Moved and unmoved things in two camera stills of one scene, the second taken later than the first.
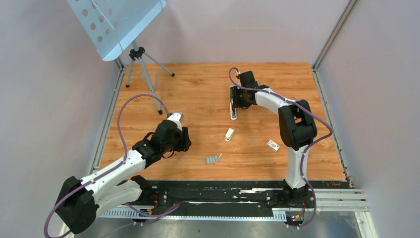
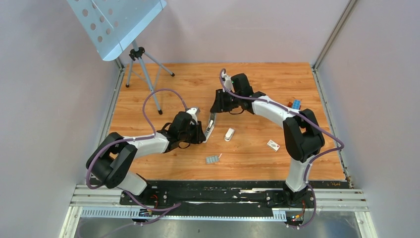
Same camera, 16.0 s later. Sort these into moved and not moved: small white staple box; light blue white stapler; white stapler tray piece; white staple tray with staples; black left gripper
Moved: black left gripper; light blue white stapler
Not moved: white stapler tray piece; white staple tray with staples; small white staple box
